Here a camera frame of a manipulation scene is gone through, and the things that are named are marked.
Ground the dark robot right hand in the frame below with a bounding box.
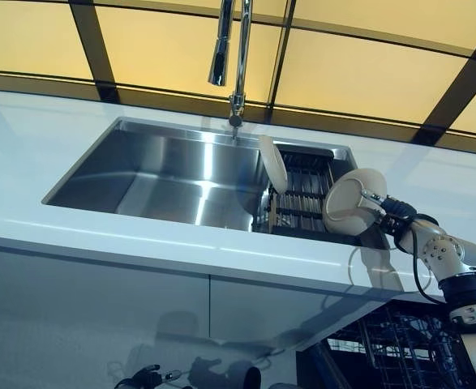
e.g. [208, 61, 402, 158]
[361, 190, 419, 244]

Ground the stainless steel kitchen sink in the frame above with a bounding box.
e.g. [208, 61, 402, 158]
[40, 116, 388, 249]

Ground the black sink dish rack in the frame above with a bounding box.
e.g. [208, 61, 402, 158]
[252, 146, 337, 237]

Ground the chrome gooseneck kitchen faucet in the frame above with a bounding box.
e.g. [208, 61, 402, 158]
[207, 0, 255, 142]

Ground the narrow glossy white cabinet door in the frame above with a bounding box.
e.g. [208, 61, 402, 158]
[208, 275, 358, 365]

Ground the beige ceramic plate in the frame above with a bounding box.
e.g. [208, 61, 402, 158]
[322, 166, 388, 237]
[258, 134, 289, 195]

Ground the wide glossy white cabinet door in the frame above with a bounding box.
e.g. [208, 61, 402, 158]
[0, 242, 213, 389]

